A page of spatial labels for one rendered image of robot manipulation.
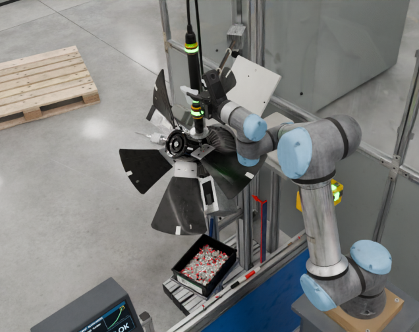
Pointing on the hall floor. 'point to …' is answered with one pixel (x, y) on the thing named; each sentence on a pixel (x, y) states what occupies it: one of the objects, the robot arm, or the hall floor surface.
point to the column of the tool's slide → (244, 24)
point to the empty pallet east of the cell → (38, 86)
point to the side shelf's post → (275, 211)
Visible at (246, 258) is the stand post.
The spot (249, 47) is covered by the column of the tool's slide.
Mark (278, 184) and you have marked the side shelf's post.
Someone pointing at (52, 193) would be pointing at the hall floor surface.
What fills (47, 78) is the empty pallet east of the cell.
